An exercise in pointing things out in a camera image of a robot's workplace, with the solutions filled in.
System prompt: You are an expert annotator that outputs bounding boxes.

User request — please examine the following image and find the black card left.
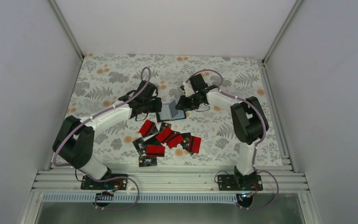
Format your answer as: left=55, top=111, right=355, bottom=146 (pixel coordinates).
left=132, top=137, right=147, bottom=156

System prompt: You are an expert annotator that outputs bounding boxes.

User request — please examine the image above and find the aluminium corner post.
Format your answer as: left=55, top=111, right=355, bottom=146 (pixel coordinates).
left=47, top=0, right=84, bottom=60
left=262, top=0, right=303, bottom=65

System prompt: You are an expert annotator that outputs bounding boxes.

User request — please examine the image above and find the aluminium corner post left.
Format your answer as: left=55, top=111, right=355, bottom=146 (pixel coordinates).
left=47, top=0, right=84, bottom=60

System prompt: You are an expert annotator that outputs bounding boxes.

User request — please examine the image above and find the black card holder wallet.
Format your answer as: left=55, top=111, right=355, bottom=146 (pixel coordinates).
left=156, top=99, right=186, bottom=122

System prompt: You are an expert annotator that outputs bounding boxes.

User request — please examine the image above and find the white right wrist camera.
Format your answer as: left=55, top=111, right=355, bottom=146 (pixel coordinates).
left=181, top=80, right=194, bottom=97

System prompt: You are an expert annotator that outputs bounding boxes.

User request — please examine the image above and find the black card right top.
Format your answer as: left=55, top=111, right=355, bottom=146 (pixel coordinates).
left=180, top=133, right=191, bottom=150

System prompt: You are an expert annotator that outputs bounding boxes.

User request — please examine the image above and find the black card centre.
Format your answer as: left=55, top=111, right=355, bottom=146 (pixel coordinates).
left=145, top=135, right=162, bottom=147

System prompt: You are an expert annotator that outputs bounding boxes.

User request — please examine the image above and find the small black card top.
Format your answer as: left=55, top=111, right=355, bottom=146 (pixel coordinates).
left=159, top=122, right=172, bottom=133

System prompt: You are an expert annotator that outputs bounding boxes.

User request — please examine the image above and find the aluminium corner post right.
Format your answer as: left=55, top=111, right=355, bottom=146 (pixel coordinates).
left=262, top=0, right=303, bottom=65

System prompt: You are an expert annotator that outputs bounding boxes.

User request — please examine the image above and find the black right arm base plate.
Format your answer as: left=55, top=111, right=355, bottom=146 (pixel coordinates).
left=217, top=175, right=263, bottom=191

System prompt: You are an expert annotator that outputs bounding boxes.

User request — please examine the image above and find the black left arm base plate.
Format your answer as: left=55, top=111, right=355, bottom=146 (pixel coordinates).
left=80, top=174, right=128, bottom=190

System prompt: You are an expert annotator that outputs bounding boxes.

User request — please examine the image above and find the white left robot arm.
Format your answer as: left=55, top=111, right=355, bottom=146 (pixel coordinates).
left=52, top=80, right=161, bottom=189

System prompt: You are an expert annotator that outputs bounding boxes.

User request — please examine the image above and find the black VIP card bottom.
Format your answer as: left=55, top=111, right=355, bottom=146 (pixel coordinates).
left=138, top=155, right=158, bottom=168

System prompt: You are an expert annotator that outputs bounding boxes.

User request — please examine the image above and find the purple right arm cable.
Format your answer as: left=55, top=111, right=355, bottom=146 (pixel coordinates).
left=186, top=69, right=280, bottom=211

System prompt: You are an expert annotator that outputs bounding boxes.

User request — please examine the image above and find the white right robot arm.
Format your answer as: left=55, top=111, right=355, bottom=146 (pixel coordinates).
left=176, top=74, right=268, bottom=190

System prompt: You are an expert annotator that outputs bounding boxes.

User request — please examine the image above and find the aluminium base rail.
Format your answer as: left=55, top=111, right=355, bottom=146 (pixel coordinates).
left=31, top=164, right=310, bottom=204

